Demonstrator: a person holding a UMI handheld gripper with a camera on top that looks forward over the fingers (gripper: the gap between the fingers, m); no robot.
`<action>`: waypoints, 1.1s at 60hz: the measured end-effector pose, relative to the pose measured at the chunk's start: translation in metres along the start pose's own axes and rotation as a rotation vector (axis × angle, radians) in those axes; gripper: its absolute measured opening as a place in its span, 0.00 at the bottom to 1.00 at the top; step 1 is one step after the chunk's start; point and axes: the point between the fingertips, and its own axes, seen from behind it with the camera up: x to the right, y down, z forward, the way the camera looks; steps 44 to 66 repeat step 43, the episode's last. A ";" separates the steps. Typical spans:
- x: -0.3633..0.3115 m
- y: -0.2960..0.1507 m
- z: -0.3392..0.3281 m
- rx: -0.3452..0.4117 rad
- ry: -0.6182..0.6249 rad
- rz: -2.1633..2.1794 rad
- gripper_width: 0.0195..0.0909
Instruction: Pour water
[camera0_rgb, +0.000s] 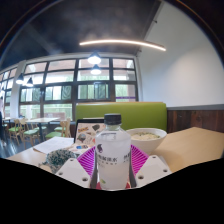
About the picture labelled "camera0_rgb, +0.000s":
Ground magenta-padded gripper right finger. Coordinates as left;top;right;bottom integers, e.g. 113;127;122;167
127;144;173;189

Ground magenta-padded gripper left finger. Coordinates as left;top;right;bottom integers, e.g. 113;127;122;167
54;145;99;189

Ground clear plastic water bottle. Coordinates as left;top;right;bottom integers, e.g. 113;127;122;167
94;113;132;191

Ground speckled green ceramic cup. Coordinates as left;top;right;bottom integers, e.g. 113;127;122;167
44;148;78;174

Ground colourful sticker sheet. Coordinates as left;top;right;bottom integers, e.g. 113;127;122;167
68;142;98;156

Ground white ceramic bowl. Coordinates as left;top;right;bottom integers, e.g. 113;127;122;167
125;127;168;156

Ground white paper sheets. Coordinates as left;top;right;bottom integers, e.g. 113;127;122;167
33;136;75;155

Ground black-framed sticker tablet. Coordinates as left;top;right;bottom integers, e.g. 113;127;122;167
73;117;106;148

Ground wooden chairs with green seats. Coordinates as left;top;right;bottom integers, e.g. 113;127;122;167
6;117;72;147

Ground green upholstered bench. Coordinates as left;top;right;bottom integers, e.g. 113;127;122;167
75;102;168;132

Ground light wooden dining table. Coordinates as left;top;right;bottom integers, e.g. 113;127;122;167
24;116;60;141

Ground person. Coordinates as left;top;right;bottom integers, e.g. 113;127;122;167
0;96;7;145

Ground black pendant ceiling lamps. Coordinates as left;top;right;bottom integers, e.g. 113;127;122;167
14;52;103;88

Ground long linear ceiling light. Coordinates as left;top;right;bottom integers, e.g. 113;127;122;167
79;39;167;52

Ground black-framed window wall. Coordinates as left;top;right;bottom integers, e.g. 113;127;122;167
0;57;139;121

